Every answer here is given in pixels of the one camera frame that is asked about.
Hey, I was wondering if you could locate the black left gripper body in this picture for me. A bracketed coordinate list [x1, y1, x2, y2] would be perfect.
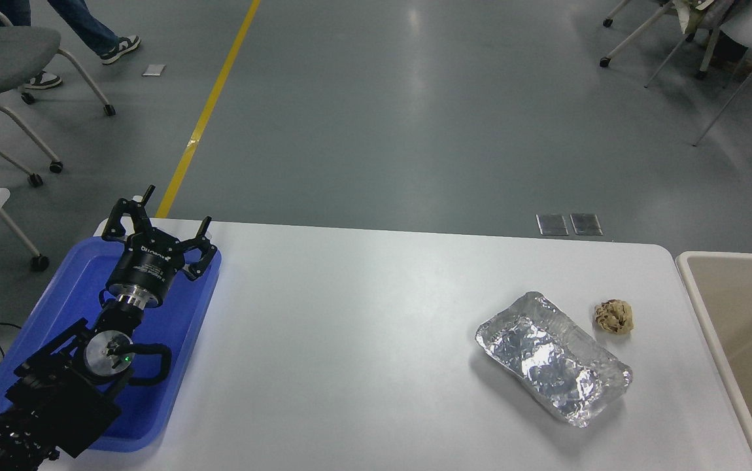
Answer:
[105, 229, 187, 308]

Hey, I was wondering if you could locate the blue plastic tray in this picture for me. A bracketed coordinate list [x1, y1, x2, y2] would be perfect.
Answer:
[0, 235, 223, 453]

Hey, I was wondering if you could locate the person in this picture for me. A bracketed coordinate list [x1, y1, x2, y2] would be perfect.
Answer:
[674, 0, 752, 69]
[0, 0, 141, 90]

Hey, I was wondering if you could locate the silver floor plate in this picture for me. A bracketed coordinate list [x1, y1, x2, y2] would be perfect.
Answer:
[570, 213, 604, 236]
[536, 213, 569, 236]

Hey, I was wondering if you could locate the crumpled silver foil tray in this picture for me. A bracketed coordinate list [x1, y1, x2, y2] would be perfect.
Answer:
[475, 291, 633, 429]

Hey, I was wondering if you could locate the crumpled tan paper ball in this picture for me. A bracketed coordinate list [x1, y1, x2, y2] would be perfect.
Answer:
[593, 299, 634, 336]

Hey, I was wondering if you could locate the white-legged chair with casters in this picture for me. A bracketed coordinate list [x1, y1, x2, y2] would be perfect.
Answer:
[600, 0, 720, 89]

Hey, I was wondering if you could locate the large pale bin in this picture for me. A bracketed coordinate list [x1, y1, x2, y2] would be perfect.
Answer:
[675, 251, 752, 471]

